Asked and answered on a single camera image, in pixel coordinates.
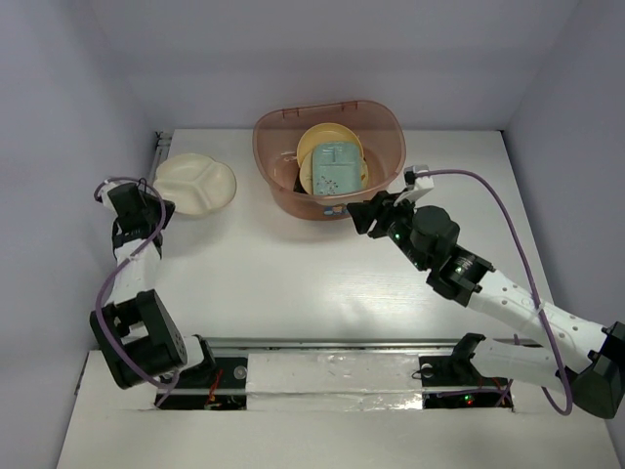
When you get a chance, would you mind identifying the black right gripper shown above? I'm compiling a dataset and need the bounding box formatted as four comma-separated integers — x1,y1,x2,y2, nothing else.
347,188,429,272

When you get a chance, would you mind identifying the cream three-section plate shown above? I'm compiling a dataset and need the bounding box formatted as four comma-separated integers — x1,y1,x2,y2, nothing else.
153,152,237,217

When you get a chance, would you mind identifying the light teal divided tray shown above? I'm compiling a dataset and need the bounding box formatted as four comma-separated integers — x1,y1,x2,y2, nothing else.
312,142,363,195

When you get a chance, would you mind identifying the beige bird-painted plate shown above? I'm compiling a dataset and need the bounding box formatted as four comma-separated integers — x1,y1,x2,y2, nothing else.
298,152,369,195

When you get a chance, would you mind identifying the orange round bear plate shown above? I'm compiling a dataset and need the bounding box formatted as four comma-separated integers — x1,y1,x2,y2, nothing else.
296,122,363,166

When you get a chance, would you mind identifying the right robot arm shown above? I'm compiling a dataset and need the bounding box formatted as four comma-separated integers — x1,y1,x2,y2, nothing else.
347,191,624,419

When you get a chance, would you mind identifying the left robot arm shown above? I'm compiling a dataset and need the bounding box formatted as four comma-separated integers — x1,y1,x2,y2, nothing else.
90,177,218,392

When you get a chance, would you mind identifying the blue yellow bin label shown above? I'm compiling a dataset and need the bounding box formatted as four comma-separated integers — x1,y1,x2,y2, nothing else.
322,204,350,217

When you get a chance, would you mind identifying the pink translucent plastic bin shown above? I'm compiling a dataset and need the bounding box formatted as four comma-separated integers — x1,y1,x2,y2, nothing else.
252,100,406,221

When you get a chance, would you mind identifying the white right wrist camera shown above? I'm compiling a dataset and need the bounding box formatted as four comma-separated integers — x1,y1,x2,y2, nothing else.
401,165,435,202

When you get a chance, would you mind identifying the aluminium frame rail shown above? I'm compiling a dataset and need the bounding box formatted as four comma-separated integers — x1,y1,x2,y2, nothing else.
87,133,162,390

